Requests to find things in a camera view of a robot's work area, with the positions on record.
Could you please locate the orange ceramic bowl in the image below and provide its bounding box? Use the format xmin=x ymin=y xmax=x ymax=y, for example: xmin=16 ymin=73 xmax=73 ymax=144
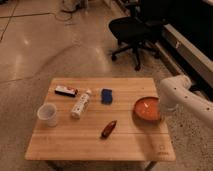
xmin=133 ymin=97 xmax=161 ymax=121

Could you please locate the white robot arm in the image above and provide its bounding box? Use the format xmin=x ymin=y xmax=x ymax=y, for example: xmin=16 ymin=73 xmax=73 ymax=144
xmin=159 ymin=75 xmax=213 ymax=129

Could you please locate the blue sponge block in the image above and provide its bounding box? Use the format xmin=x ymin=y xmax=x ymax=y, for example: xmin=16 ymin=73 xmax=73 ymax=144
xmin=101 ymin=89 xmax=113 ymax=104

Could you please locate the white plastic bottle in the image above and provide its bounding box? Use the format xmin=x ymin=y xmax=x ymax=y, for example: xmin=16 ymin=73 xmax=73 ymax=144
xmin=71 ymin=89 xmax=92 ymax=119

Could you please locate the wooden table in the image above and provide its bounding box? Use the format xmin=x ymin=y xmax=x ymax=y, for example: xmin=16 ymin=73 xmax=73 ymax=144
xmin=25 ymin=78 xmax=176 ymax=163

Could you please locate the black red white box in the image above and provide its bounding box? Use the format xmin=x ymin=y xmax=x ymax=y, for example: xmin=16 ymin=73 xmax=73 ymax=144
xmin=55 ymin=86 xmax=78 ymax=97

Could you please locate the dark red oblong object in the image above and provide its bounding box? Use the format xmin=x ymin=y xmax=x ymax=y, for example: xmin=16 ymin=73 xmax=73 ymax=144
xmin=101 ymin=120 xmax=117 ymax=138

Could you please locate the black office chair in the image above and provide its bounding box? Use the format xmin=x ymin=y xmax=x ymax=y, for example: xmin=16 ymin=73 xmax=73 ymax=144
xmin=108 ymin=0 xmax=171 ymax=71

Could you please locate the clear plastic cup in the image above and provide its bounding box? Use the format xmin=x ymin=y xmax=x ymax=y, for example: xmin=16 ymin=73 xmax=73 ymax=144
xmin=37 ymin=103 xmax=58 ymax=127

